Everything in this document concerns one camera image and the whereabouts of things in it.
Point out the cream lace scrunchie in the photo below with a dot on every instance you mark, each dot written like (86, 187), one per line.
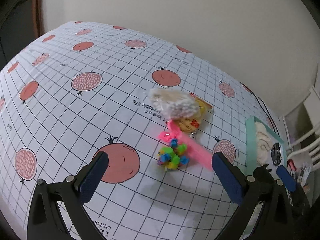
(264, 143)

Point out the mint green shallow box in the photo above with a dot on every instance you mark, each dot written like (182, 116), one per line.
(252, 147)

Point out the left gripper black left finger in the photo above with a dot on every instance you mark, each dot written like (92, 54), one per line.
(45, 220)

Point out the colourful bead toy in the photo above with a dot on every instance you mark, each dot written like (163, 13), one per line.
(173, 156)

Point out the pink hair roller clip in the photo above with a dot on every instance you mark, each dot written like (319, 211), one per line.
(194, 151)

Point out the black toy car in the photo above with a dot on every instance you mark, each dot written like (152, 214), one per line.
(276, 154)

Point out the white shelf unit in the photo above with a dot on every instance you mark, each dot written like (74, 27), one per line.
(302, 130)

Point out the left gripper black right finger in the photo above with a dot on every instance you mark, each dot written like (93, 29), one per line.
(275, 218)

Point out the bag of white beads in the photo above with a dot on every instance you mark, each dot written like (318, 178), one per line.
(174, 104)

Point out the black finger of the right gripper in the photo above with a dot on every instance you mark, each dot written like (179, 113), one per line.
(262, 173)
(298, 198)

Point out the dark wooden cabinet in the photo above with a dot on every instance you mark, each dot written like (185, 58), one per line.
(22, 26)

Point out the pomegranate grid tablecloth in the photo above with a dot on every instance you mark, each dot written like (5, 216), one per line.
(81, 88)

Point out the yellow rice cracker packet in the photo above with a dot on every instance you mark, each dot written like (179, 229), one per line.
(192, 124)

